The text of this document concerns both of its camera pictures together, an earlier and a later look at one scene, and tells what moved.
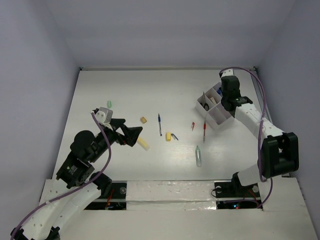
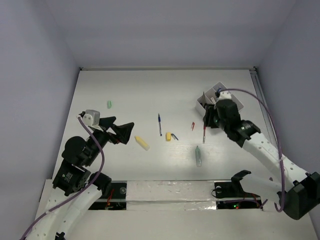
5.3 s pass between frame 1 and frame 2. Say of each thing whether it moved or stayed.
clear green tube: stayed
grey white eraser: stayed
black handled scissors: stayed
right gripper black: moved
